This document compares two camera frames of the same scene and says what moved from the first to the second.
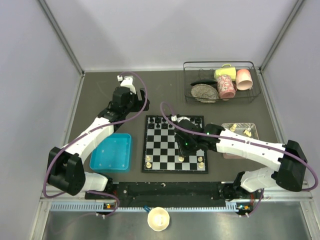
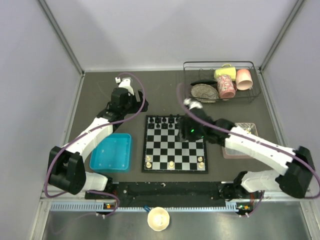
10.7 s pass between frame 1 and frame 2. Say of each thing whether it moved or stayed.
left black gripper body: stayed
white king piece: moved
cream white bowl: stayed
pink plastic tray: stayed
